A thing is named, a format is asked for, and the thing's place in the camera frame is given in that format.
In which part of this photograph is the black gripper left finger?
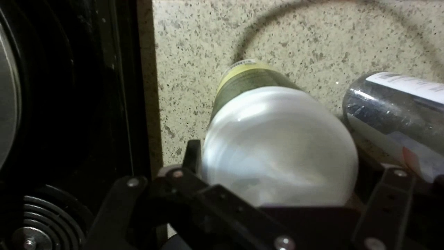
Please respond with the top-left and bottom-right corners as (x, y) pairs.
(84, 137), (297, 250)

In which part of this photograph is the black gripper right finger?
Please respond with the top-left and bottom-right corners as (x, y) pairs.
(351, 150), (444, 250)

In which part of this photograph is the clear water bottle blue cap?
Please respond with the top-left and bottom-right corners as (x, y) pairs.
(341, 71), (444, 187)

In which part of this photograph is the green bottle with white lid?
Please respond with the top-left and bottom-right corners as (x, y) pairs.
(199, 57), (360, 208)

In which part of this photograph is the black electric stove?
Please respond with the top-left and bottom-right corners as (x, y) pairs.
(0, 0), (155, 250)

